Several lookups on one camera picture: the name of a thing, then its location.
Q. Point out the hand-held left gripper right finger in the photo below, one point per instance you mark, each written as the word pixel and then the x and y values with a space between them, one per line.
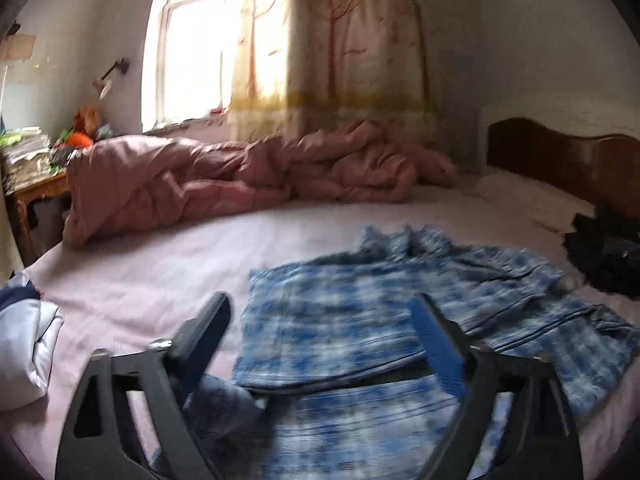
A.
pixel 440 355

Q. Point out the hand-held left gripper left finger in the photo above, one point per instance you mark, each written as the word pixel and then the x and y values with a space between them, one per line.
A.
pixel 200 345

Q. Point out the blue plaid shirt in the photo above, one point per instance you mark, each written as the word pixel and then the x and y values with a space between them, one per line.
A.
pixel 325 320

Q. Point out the pink bed sheet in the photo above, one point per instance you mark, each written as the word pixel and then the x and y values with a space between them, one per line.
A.
pixel 150 270

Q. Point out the pink quilt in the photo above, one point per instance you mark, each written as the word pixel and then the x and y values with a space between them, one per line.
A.
pixel 175 180

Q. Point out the white and blue garment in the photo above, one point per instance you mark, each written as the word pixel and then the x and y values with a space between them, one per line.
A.
pixel 25 350

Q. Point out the pink pillow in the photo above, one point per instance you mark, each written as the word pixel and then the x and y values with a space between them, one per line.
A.
pixel 525 200

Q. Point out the black jacket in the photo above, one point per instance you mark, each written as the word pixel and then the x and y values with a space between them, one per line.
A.
pixel 605 260

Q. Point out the wooden side table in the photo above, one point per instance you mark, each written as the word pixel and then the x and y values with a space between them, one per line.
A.
pixel 40 190

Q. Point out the orange stuffed toy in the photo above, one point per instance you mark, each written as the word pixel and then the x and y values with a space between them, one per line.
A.
pixel 85 120

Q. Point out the stack of papers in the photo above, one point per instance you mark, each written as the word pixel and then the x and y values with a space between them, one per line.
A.
pixel 25 160

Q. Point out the window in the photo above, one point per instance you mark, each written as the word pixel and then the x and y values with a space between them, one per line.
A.
pixel 195 60

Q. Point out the tree print curtain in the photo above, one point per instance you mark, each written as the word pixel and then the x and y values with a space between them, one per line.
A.
pixel 360 60

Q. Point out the cardboard piece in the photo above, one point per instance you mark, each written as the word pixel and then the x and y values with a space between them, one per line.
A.
pixel 17 47

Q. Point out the wooden headboard with white frame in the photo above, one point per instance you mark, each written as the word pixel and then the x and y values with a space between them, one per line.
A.
pixel 550 155

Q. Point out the wall hook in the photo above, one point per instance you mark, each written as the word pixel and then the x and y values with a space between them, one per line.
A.
pixel 117 66

